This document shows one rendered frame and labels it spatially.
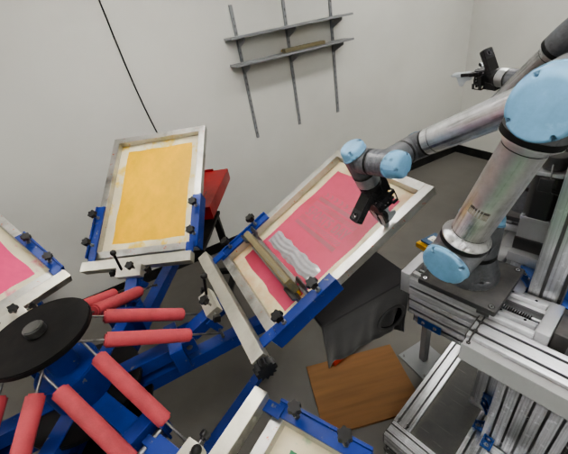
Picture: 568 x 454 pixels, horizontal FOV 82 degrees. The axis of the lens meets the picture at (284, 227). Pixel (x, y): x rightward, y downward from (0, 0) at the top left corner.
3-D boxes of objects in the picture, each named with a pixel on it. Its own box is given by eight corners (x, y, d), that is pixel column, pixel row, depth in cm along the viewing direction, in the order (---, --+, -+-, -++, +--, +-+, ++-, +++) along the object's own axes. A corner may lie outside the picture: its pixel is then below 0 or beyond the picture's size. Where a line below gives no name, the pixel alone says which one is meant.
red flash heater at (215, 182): (177, 187, 266) (171, 174, 260) (231, 180, 260) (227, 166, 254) (147, 229, 215) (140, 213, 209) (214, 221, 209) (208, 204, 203)
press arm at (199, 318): (224, 302, 135) (216, 295, 132) (228, 310, 130) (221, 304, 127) (193, 331, 134) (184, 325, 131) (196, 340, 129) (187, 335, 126)
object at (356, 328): (394, 320, 171) (395, 268, 152) (407, 331, 165) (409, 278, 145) (321, 364, 157) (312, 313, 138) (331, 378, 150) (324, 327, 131)
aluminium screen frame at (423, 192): (341, 155, 164) (337, 149, 162) (436, 194, 118) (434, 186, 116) (224, 261, 159) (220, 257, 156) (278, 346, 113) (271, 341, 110)
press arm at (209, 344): (356, 273, 167) (355, 264, 164) (363, 279, 163) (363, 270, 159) (105, 404, 129) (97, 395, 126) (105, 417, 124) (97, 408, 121)
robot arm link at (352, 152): (355, 157, 89) (333, 154, 95) (369, 184, 96) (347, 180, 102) (371, 137, 91) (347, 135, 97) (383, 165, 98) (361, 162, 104)
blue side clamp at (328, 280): (335, 281, 119) (327, 271, 114) (343, 288, 115) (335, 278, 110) (275, 339, 117) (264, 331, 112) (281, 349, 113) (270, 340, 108)
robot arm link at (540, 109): (479, 267, 90) (641, 59, 51) (451, 297, 83) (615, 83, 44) (440, 242, 97) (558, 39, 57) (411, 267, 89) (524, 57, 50)
